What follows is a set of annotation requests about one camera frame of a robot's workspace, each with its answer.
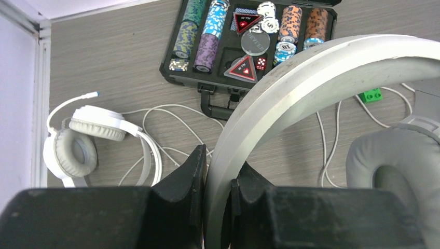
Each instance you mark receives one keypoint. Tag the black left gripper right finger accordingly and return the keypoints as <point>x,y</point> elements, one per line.
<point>263,215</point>

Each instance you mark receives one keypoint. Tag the black poker chip case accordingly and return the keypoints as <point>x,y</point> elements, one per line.
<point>228,46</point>

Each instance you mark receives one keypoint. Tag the white gaming headset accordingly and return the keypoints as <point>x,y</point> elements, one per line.
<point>304,84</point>

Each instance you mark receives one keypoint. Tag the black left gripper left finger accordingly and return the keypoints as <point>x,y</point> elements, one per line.
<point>166,215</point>

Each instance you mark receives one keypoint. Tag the green toy brick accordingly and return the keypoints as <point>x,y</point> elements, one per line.
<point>373,95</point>

